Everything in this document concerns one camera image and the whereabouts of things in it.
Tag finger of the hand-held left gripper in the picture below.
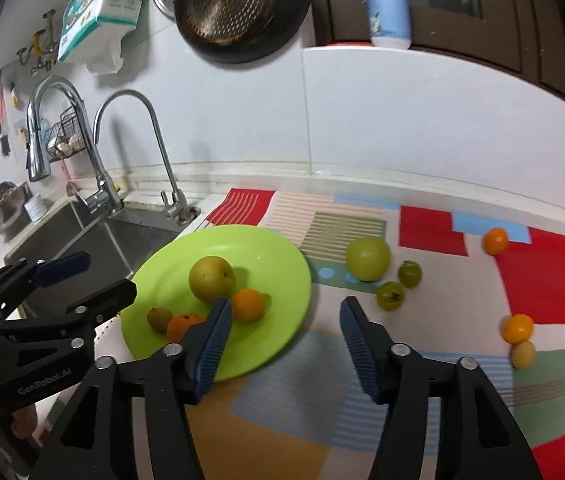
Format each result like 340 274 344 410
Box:
0 278 138 356
0 252 92 322

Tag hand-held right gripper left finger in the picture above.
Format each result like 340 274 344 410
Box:
29 297 234 480

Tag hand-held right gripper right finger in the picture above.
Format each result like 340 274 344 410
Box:
339 296 538 480

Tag person's left hand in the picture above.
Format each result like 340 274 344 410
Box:
0 402 39 437

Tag orange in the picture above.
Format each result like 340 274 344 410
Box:
483 227 510 256
166 312 206 343
231 288 266 323
501 313 534 345

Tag small brown kiwi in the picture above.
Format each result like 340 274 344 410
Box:
147 307 174 333

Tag stainless steel sink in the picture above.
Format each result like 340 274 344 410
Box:
5 197 186 321

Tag small green fruit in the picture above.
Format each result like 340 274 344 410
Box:
397 260 422 289
376 281 406 312

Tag yellow pear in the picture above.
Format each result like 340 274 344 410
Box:
189 256 236 304

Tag metal pot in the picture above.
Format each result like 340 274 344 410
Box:
0 181 33 237

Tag green plate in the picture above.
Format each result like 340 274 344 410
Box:
121 225 312 383

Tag green apple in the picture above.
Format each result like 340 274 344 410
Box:
346 237 392 282

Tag colourful patterned mat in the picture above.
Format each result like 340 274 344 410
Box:
95 188 565 480

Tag chrome pull-down faucet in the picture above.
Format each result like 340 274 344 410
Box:
26 75 124 218

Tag slim chrome faucet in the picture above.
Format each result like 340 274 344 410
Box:
93 90 196 226

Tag small yellow fruit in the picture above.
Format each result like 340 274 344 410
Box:
510 340 536 370

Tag tissue pack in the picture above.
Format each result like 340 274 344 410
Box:
57 0 156 73

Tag golden metal colander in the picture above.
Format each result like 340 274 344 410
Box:
182 0 278 43

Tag black frying pan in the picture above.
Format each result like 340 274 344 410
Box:
175 0 313 64

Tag white plastic bottle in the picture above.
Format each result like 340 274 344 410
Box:
363 0 412 51

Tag dark wooden cabinet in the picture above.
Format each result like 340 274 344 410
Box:
310 0 565 126

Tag black wire basket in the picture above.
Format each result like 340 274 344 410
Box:
42 107 88 163

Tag wall hook rack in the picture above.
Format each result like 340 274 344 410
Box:
16 10 59 73

